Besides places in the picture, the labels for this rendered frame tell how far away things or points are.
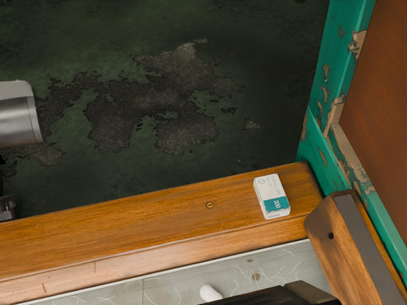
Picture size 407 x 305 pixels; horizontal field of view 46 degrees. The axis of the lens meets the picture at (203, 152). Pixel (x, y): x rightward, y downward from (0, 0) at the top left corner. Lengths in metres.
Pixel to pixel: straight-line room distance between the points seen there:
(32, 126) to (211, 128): 1.29
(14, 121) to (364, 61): 0.38
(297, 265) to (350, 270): 0.12
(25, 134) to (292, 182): 0.38
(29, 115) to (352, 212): 0.38
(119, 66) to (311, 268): 1.52
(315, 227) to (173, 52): 1.56
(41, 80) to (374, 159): 1.66
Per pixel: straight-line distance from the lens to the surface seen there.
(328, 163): 0.68
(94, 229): 0.69
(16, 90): 0.55
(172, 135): 1.77
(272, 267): 0.68
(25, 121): 0.54
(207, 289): 0.64
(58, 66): 2.12
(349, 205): 0.60
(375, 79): 0.56
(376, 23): 0.54
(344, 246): 0.59
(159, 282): 0.67
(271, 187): 0.69
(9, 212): 0.58
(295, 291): 0.30
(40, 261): 0.69
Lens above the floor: 1.36
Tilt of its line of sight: 52 degrees down
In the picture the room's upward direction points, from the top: 2 degrees counter-clockwise
